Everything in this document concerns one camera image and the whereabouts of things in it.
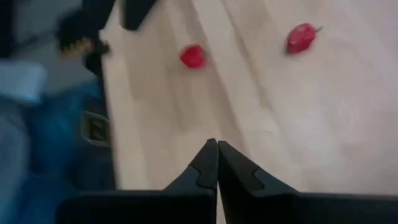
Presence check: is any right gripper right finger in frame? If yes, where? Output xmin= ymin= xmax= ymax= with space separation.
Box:
xmin=218 ymin=140 xmax=398 ymax=224

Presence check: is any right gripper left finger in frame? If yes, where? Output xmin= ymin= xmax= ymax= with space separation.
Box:
xmin=57 ymin=138 xmax=219 ymax=224

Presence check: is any red toy pepper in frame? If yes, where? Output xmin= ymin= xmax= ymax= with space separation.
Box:
xmin=179 ymin=44 xmax=208 ymax=70
xmin=284 ymin=22 xmax=324 ymax=56

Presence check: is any person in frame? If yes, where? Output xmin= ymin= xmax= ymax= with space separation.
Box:
xmin=0 ymin=77 xmax=116 ymax=224

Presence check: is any grey edge bracket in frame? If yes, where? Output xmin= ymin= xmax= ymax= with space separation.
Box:
xmin=81 ymin=110 xmax=111 ymax=147

